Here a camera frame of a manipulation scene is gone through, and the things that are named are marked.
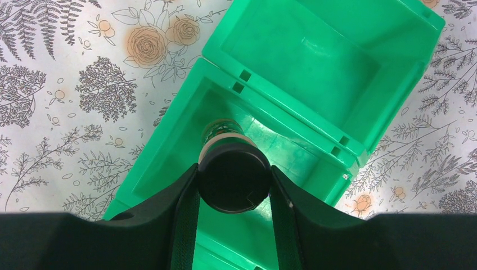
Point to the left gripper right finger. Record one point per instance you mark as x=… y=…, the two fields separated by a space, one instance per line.
x=310 y=234

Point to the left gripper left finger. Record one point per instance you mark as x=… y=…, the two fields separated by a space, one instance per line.
x=158 y=233

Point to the small black cap spice jar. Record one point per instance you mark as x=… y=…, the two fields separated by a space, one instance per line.
x=234 y=174

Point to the green bin middle section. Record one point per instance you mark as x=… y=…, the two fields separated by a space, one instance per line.
x=234 y=241

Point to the floral table mat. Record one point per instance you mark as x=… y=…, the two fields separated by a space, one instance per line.
x=85 y=83

